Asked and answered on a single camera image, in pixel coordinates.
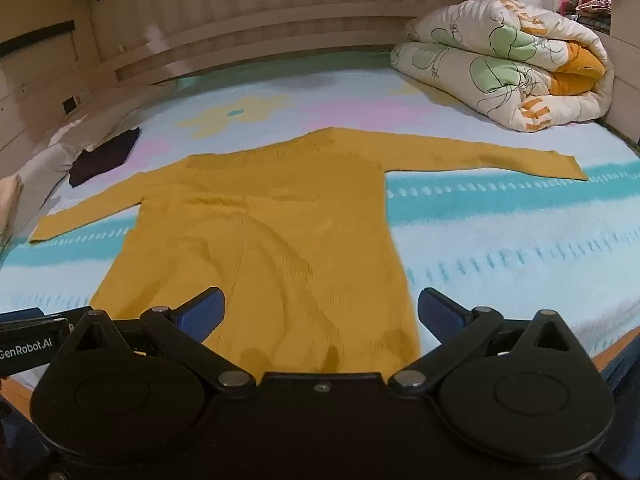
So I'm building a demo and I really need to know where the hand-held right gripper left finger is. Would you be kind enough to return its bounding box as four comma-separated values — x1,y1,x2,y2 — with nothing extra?
59,287,254,389

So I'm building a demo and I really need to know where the dark striped folded cloth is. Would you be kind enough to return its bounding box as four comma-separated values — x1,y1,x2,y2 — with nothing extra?
68,126,142,187

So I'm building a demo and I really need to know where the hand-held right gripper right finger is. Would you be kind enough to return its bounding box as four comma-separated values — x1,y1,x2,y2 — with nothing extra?
388,287,597,389

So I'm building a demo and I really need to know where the beige pillow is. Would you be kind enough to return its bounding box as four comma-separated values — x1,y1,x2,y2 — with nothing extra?
0,82,166,256

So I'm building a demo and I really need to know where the wooden bed frame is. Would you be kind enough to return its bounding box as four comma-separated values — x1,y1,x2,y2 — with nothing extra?
0,0,640,161

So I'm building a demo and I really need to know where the floral patterned pillow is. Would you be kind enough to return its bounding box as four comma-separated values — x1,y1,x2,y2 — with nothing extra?
390,0,615,132

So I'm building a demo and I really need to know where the yellow knit sweater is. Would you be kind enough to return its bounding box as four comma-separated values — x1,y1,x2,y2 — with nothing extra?
28,127,590,376

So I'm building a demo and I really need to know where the floral bed blanket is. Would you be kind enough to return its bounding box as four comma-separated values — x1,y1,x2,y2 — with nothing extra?
0,47,640,386

